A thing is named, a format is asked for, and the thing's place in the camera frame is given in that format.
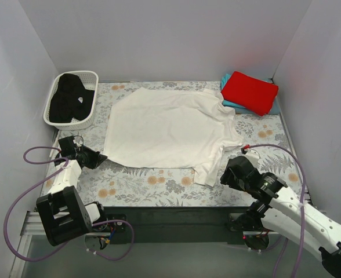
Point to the white plastic basket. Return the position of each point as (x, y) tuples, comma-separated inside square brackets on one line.
[(90, 81)]

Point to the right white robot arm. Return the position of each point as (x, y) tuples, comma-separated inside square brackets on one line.
[(278, 208)]

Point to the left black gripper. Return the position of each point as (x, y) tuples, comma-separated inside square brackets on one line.
[(90, 158)]

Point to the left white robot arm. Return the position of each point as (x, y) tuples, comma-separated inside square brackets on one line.
[(62, 212)]

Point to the black t shirt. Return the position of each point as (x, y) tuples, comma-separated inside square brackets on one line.
[(71, 100)]

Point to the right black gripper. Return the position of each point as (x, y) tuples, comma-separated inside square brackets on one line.
[(237, 174)]

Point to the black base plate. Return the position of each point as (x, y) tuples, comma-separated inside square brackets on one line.
[(181, 225)]

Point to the red folded t shirt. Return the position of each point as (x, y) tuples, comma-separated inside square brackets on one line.
[(253, 94)]

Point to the blue folded t shirt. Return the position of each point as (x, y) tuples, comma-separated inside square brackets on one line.
[(275, 110)]

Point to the white t shirt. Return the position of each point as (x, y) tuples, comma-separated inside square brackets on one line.
[(173, 130)]

